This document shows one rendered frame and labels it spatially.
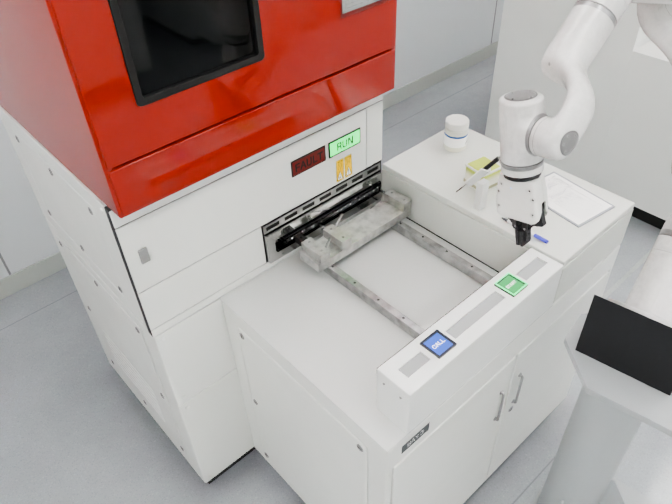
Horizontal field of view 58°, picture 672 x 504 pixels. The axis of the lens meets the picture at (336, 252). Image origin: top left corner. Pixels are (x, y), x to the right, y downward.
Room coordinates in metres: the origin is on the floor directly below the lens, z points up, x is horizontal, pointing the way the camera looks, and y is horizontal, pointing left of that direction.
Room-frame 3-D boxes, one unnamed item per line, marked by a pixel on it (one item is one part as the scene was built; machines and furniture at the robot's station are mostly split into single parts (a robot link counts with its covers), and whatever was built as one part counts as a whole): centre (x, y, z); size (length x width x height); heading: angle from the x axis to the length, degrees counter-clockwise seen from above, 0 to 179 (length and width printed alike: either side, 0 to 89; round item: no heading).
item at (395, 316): (1.13, -0.07, 0.84); 0.50 x 0.02 x 0.03; 40
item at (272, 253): (1.40, 0.02, 0.89); 0.44 x 0.02 x 0.10; 130
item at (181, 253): (1.30, 0.17, 1.02); 0.82 x 0.03 x 0.40; 130
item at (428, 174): (1.43, -0.48, 0.89); 0.62 x 0.35 x 0.14; 40
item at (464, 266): (1.30, -0.28, 0.84); 0.50 x 0.02 x 0.03; 40
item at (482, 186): (1.32, -0.38, 1.03); 0.06 x 0.04 x 0.13; 40
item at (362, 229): (1.35, -0.06, 0.87); 0.36 x 0.08 x 0.03; 130
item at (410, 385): (0.93, -0.31, 0.89); 0.55 x 0.09 x 0.14; 130
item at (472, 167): (1.41, -0.42, 1.00); 0.07 x 0.07 x 0.07; 32
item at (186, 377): (1.55, 0.39, 0.41); 0.82 x 0.71 x 0.82; 130
